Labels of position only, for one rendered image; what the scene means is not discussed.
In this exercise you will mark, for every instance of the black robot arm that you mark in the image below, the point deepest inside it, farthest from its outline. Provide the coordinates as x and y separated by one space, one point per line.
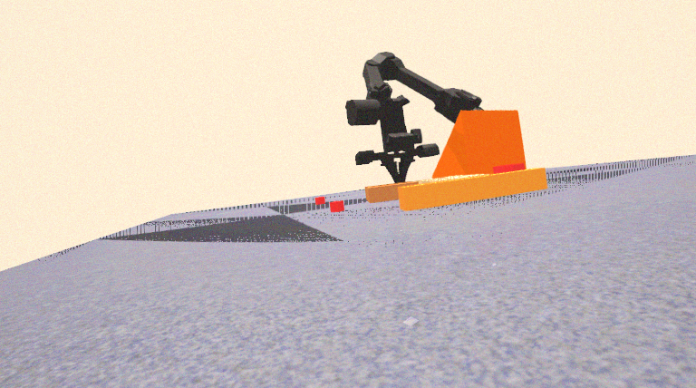
379 105

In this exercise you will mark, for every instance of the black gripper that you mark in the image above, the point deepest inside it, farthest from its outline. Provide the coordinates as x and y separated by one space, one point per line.
423 150

